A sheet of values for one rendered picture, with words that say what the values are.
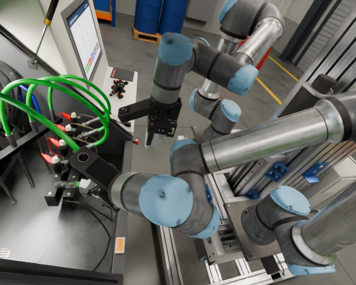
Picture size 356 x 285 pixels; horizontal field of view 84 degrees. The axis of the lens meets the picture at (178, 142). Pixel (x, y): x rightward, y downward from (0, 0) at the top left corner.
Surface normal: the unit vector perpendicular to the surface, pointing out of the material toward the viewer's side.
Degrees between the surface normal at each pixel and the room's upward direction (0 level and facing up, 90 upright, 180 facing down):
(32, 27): 90
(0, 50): 90
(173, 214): 45
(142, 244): 0
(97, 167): 20
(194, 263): 0
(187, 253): 0
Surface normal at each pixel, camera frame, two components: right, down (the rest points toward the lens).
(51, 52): 0.11, 0.72
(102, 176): 0.38, -0.40
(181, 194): 0.69, -0.05
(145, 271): 0.26, -0.69
